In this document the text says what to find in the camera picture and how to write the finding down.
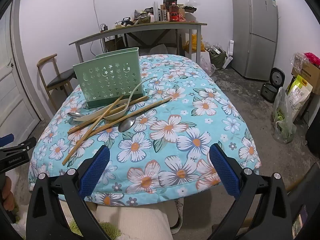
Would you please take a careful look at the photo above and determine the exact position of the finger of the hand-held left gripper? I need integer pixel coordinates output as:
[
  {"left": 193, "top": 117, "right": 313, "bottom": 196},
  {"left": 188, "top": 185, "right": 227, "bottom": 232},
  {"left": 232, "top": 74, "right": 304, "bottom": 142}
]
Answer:
[
  {"left": 0, "top": 137, "right": 37, "bottom": 154},
  {"left": 0, "top": 134, "right": 15, "bottom": 147}
]

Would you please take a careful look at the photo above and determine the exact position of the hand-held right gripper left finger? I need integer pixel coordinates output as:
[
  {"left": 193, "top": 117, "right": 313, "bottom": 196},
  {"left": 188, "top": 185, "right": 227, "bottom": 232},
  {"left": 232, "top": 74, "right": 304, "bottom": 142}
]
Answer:
[{"left": 26, "top": 145, "right": 118, "bottom": 240}]

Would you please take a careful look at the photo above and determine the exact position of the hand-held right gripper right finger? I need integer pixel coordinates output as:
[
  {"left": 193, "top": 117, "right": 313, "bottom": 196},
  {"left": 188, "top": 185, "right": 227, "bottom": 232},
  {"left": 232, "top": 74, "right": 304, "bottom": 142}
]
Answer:
[{"left": 209, "top": 143, "right": 297, "bottom": 240}]

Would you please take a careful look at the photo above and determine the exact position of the pile of bamboo chopsticks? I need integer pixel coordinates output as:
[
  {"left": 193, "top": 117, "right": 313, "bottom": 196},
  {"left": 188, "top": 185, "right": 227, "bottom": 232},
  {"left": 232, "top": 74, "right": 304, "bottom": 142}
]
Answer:
[{"left": 62, "top": 95, "right": 172, "bottom": 166}]

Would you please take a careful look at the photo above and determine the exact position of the green plastic utensil holder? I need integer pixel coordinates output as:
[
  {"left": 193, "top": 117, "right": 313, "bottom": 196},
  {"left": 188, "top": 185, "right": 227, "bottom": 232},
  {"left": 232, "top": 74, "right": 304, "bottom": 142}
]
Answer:
[{"left": 72, "top": 47, "right": 149, "bottom": 109}]

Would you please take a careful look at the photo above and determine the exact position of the person's left hand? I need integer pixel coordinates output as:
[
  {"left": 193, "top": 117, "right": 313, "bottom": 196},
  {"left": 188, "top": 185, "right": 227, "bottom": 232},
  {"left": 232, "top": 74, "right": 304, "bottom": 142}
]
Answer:
[{"left": 2, "top": 176, "right": 16, "bottom": 214}]

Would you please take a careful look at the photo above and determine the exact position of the white panelled door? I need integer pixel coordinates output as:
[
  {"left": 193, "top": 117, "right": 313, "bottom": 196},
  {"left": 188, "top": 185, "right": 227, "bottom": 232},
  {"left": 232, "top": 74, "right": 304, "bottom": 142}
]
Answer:
[{"left": 0, "top": 0, "right": 42, "bottom": 138}]

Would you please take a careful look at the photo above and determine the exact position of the person's white shoe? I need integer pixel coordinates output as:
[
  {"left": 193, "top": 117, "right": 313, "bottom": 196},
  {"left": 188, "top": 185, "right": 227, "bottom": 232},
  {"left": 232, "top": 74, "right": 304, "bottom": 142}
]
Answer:
[{"left": 170, "top": 197, "right": 185, "bottom": 234}]

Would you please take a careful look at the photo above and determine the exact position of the blue floral blanket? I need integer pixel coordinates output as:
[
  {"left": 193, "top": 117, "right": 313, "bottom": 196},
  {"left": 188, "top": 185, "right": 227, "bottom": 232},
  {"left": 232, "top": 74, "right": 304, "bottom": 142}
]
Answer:
[{"left": 28, "top": 54, "right": 262, "bottom": 207}]

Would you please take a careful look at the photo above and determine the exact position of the person's cream trouser leg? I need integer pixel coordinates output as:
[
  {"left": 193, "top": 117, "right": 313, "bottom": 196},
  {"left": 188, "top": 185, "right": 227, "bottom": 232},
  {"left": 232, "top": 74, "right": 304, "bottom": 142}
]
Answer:
[{"left": 60, "top": 200, "right": 175, "bottom": 240}]

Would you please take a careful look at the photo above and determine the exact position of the wooden chair with dark seat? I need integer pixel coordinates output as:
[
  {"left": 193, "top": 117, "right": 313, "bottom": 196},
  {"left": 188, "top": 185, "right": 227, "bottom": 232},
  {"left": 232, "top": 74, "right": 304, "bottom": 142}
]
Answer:
[{"left": 37, "top": 54, "right": 77, "bottom": 113}]

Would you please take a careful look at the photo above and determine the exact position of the clear bag of greens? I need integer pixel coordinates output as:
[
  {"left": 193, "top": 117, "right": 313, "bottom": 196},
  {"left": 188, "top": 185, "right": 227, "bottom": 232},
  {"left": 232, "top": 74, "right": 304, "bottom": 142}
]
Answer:
[{"left": 272, "top": 87, "right": 297, "bottom": 143}]

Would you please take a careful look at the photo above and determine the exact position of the black rice cooker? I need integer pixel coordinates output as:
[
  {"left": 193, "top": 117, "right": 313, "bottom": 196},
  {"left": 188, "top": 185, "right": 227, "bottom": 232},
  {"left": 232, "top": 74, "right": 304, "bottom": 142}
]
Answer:
[{"left": 260, "top": 67, "right": 284, "bottom": 103}]

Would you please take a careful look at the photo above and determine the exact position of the pale pink plastic bag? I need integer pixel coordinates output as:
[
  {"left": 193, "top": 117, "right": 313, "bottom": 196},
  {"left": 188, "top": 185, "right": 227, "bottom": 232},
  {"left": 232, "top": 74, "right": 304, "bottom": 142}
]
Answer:
[{"left": 199, "top": 55, "right": 216, "bottom": 77}]

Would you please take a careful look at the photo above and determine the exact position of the yellow green printed sack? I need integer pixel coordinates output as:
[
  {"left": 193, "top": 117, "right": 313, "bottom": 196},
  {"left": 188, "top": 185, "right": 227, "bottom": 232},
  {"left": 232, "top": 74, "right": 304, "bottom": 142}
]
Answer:
[{"left": 285, "top": 74, "right": 313, "bottom": 123}]

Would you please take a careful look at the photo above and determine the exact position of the dark green bag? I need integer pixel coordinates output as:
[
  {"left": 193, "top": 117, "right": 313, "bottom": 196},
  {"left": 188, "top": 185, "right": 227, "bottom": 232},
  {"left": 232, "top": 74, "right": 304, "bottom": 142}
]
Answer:
[{"left": 209, "top": 46, "right": 228, "bottom": 69}]

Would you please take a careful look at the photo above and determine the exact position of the brown cardboard box under desk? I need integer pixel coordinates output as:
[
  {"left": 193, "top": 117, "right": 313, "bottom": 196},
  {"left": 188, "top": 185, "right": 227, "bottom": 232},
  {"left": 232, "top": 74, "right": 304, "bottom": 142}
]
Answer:
[{"left": 105, "top": 36, "right": 125, "bottom": 53}]

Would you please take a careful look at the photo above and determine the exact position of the yellow plastic bag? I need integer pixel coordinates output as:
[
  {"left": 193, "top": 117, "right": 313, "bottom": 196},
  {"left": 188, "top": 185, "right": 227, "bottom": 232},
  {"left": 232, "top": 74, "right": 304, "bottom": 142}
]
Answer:
[{"left": 184, "top": 34, "right": 205, "bottom": 53}]

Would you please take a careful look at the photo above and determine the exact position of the crumpled clear plastic bag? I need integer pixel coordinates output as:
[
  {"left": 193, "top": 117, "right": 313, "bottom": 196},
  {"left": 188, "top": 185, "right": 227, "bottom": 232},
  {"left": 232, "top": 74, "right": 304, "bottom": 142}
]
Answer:
[{"left": 290, "top": 52, "right": 310, "bottom": 68}]

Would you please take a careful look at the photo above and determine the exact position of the silver refrigerator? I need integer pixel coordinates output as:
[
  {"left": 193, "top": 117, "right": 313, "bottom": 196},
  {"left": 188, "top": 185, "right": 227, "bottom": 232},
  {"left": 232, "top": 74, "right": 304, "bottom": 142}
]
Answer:
[{"left": 230, "top": 0, "right": 279, "bottom": 81}]

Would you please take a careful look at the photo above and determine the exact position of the grey desk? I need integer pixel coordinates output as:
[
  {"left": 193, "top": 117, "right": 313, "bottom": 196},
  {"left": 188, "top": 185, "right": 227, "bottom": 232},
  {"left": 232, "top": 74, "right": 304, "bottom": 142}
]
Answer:
[{"left": 69, "top": 21, "right": 208, "bottom": 64}]

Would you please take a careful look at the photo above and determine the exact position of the red cooking oil bottle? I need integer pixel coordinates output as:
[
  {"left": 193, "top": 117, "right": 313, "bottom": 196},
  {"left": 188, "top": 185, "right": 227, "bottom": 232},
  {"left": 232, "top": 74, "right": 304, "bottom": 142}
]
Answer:
[{"left": 169, "top": 2, "right": 179, "bottom": 22}]

